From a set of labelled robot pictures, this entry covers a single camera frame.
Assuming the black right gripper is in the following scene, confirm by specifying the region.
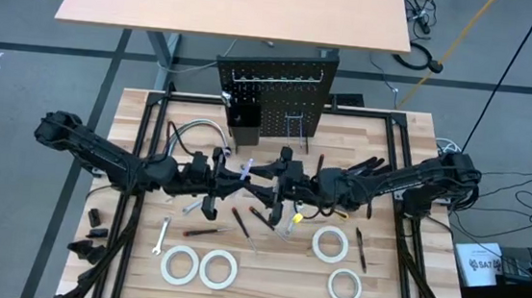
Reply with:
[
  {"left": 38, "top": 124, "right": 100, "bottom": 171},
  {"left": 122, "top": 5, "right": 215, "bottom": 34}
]
[{"left": 241, "top": 141, "right": 326, "bottom": 231}]

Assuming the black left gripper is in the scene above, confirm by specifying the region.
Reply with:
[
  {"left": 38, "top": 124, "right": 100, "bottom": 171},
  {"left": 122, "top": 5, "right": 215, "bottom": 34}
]
[{"left": 173, "top": 141, "right": 250, "bottom": 224}]

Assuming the black pegboard bin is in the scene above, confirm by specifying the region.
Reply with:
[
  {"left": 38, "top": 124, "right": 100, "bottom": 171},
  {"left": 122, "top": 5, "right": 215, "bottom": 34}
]
[{"left": 224, "top": 100, "right": 265, "bottom": 148}]

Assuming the white masking tape roll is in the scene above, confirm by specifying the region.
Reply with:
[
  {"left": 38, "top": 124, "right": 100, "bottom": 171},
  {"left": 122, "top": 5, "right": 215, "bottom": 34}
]
[
  {"left": 325, "top": 266, "right": 365, "bottom": 298},
  {"left": 197, "top": 247, "right": 241, "bottom": 293},
  {"left": 158, "top": 243, "right": 202, "bottom": 288},
  {"left": 309, "top": 224, "right": 352, "bottom": 266}
]

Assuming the black perforated pegboard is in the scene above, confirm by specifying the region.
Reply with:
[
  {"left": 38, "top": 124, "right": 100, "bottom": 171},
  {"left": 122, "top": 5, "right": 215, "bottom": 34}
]
[{"left": 207, "top": 42, "right": 342, "bottom": 159}]

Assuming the silver round pegboard holder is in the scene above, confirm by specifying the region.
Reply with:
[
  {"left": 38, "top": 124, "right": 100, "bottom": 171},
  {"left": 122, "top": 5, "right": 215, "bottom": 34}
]
[{"left": 218, "top": 90, "right": 234, "bottom": 110}]

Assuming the silver screwdriver rack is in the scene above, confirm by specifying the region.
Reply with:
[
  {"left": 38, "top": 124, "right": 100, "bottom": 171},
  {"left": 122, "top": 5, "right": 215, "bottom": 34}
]
[{"left": 230, "top": 63, "right": 326, "bottom": 91}]

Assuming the small black plastic part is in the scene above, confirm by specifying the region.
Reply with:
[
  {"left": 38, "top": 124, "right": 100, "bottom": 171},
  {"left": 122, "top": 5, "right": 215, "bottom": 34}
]
[
  {"left": 87, "top": 207, "right": 103, "bottom": 229},
  {"left": 64, "top": 236, "right": 108, "bottom": 267},
  {"left": 85, "top": 226, "right": 111, "bottom": 241}
]

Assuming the large beige desk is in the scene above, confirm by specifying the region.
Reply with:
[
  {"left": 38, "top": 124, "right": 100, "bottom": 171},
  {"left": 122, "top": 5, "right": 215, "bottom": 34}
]
[{"left": 48, "top": 0, "right": 417, "bottom": 113}]

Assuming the white printed booklet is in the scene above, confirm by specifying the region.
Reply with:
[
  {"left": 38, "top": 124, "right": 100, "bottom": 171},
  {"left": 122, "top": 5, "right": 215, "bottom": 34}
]
[{"left": 450, "top": 238, "right": 506, "bottom": 291}]

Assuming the black slanted rig pole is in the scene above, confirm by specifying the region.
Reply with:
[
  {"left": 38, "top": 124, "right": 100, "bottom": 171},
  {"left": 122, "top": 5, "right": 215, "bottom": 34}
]
[{"left": 460, "top": 0, "right": 532, "bottom": 160}]

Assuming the black electronic device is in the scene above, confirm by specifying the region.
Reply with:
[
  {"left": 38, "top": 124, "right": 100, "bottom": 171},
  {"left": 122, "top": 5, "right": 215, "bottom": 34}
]
[{"left": 495, "top": 244, "right": 532, "bottom": 282}]

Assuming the multicoloured cable bundle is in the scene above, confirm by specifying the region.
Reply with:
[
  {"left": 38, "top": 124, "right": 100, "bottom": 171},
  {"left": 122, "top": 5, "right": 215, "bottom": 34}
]
[{"left": 162, "top": 114, "right": 237, "bottom": 164}]

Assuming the silver double wire hook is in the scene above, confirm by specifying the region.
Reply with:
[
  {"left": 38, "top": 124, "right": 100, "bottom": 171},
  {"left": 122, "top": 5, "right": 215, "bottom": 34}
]
[{"left": 280, "top": 111, "right": 313, "bottom": 155}]

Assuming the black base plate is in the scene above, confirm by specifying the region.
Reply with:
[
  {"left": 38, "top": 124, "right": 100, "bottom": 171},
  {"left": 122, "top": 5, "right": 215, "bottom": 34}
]
[{"left": 330, "top": 91, "right": 367, "bottom": 112}]

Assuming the black aluminium table frame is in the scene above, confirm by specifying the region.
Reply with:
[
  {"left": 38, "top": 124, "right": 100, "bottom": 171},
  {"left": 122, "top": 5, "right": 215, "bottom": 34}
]
[{"left": 55, "top": 71, "right": 488, "bottom": 298}]

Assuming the white cable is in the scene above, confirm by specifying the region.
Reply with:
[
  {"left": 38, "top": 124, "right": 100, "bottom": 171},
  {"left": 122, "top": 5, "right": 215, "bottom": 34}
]
[{"left": 433, "top": 136, "right": 465, "bottom": 159}]

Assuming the black power cord coil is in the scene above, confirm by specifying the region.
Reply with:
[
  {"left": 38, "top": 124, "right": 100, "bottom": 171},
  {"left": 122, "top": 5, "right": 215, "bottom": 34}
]
[{"left": 390, "top": 0, "right": 450, "bottom": 75}]

